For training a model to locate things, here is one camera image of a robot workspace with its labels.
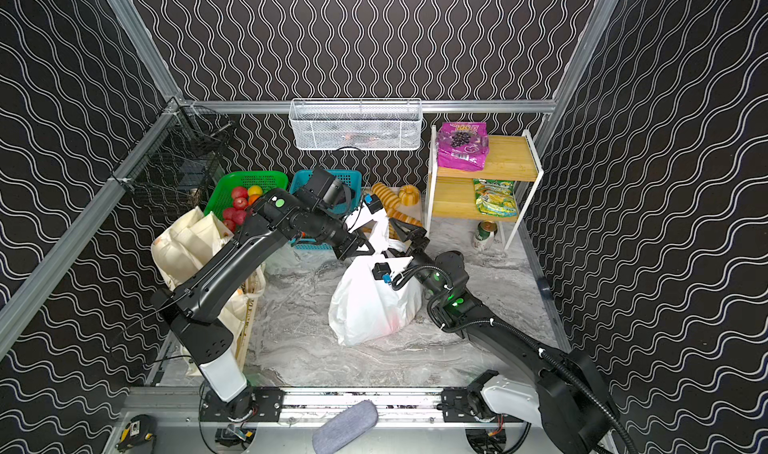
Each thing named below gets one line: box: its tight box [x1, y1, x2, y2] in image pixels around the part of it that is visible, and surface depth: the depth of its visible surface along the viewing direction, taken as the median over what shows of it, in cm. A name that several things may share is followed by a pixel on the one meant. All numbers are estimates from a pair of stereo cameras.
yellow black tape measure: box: [115, 414, 156, 451], surface depth 70 cm
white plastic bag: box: [329, 203, 423, 345], surface depth 75 cm
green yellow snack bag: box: [473, 179, 518, 218], surface depth 97 cm
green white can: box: [474, 220, 498, 250], surface depth 100 cm
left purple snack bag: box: [437, 122, 490, 172], surface depth 83 cm
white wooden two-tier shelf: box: [426, 125, 544, 251], surface depth 85 cm
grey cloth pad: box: [312, 400, 379, 454], surface depth 71 cm
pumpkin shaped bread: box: [399, 184, 420, 206], surface depth 119 cm
